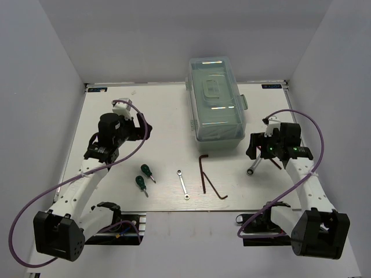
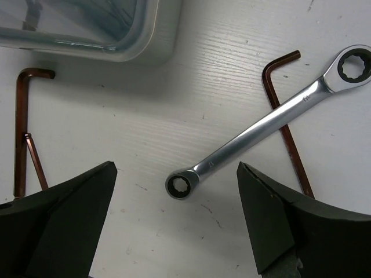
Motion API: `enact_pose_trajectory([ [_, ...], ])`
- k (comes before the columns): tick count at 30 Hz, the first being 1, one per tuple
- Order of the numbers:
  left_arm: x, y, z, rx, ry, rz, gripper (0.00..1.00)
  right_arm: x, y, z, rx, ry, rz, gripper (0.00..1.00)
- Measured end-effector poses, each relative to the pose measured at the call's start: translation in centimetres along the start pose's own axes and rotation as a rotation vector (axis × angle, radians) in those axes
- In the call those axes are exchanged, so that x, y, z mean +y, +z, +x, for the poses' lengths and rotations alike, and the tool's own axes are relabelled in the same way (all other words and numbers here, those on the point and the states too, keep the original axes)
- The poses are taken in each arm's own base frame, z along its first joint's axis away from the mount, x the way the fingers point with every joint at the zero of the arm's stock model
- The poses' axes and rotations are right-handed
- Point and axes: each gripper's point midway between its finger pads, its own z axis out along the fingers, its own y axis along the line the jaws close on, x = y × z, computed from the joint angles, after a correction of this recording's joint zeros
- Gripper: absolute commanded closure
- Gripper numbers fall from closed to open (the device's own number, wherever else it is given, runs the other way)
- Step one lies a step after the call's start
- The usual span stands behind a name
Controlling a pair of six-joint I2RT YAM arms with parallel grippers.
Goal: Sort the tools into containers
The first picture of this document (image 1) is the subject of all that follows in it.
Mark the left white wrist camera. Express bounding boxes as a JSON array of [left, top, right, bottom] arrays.
[[112, 98, 132, 120]]

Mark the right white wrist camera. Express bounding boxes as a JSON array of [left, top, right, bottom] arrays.
[[263, 115, 281, 137]]

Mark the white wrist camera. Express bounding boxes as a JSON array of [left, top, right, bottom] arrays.
[[112, 98, 132, 120], [263, 115, 281, 137]]

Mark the small silver wrench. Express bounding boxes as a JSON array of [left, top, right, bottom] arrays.
[[177, 170, 190, 200]]

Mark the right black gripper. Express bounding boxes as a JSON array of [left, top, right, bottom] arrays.
[[246, 130, 283, 160]]

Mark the green plastic toolbox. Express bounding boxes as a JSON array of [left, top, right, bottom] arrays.
[[185, 57, 248, 151]]

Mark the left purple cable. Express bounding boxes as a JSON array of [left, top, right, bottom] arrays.
[[8, 99, 148, 266]]

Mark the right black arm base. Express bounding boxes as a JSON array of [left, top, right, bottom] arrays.
[[242, 201, 291, 247]]

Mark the green stubby screwdriver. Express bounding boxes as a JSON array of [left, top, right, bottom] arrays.
[[135, 175, 149, 197], [140, 164, 157, 184]]

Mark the large silver ratchet wrench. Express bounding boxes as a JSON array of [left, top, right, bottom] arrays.
[[246, 158, 262, 176]]

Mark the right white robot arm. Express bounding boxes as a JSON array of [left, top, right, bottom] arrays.
[[243, 118, 350, 259]]

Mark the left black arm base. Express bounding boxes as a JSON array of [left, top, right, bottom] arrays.
[[85, 202, 146, 246]]

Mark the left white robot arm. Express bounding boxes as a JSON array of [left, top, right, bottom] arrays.
[[33, 113, 152, 261]]

